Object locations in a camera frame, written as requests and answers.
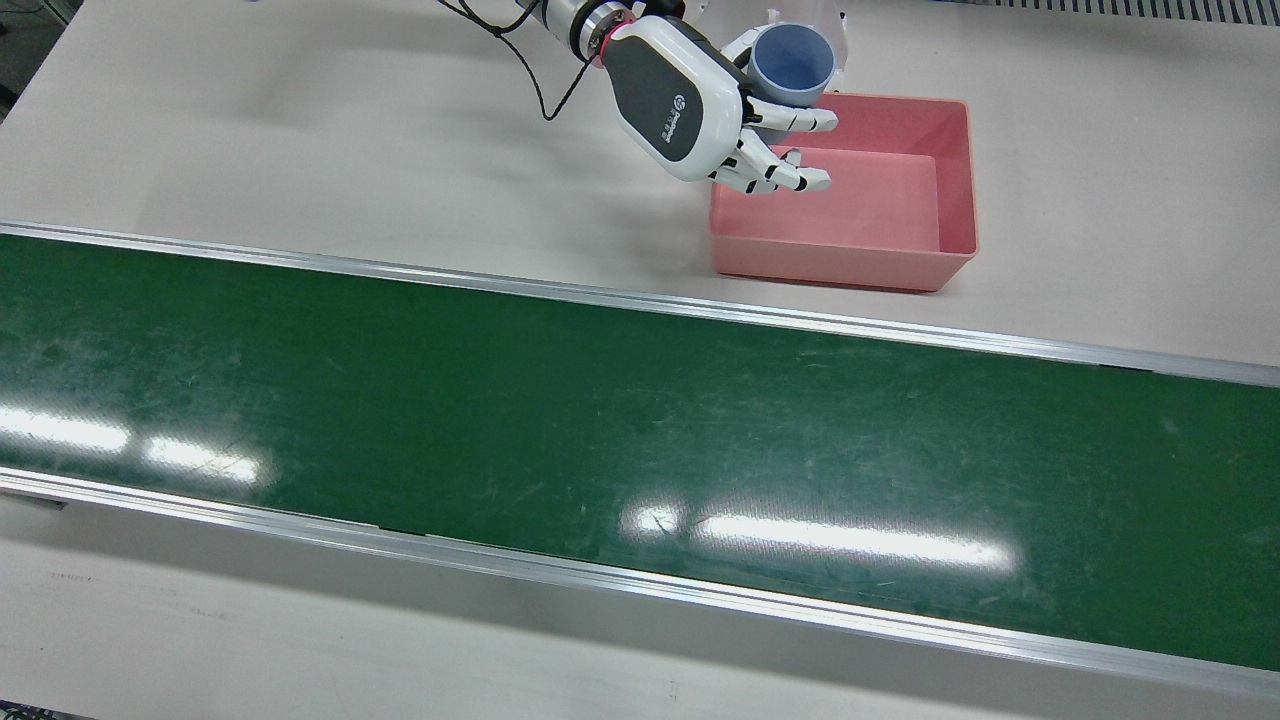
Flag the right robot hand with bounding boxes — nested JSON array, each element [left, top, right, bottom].
[[605, 15, 839, 196]]

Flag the blue cup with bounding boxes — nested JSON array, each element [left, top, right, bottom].
[[748, 23, 837, 109]]

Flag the pink plastic box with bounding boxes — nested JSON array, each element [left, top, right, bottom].
[[708, 93, 979, 293]]

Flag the green conveyor belt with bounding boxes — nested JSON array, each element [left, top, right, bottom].
[[0, 220, 1280, 701]]

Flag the grey ribbed grating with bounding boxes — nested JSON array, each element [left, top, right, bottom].
[[940, 0, 1280, 26]]

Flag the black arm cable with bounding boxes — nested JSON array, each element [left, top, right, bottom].
[[435, 0, 601, 123]]

